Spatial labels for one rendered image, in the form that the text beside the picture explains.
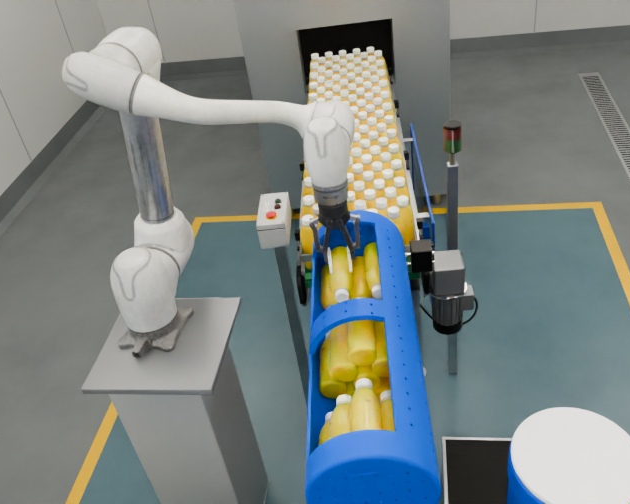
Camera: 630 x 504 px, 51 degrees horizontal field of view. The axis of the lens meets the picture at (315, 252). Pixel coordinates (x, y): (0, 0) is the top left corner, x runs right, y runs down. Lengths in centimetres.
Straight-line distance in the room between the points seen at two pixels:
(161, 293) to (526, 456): 104
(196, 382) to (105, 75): 83
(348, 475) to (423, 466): 15
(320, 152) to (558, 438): 85
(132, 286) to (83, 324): 201
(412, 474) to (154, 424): 101
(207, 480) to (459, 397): 123
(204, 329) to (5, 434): 170
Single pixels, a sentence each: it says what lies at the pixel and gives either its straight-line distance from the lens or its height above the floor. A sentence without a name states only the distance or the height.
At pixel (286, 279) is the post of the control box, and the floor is 79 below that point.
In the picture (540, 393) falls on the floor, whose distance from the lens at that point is 309.
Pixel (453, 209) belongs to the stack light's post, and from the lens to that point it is 253.
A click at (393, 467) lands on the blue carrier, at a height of 120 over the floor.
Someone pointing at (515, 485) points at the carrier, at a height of 100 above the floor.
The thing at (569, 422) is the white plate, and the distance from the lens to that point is 167.
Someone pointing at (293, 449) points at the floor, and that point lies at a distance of 292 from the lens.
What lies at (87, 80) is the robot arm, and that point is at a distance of 164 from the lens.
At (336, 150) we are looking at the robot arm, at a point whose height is 160.
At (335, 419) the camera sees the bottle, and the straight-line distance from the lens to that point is 153.
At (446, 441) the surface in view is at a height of 15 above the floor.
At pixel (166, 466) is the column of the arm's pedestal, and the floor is 52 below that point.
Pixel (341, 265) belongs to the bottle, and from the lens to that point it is 192.
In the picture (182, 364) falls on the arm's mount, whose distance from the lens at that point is 191.
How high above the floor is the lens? 233
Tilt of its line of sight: 37 degrees down
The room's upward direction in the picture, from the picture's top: 9 degrees counter-clockwise
